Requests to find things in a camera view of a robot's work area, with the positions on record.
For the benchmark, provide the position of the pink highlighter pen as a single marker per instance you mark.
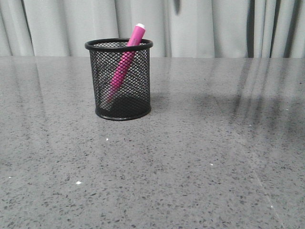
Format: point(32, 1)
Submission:
point(125, 62)

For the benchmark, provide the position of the black mesh pen cup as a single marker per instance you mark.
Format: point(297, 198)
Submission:
point(132, 100)

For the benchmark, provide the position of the grey curtain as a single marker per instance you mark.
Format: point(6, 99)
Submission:
point(178, 28)

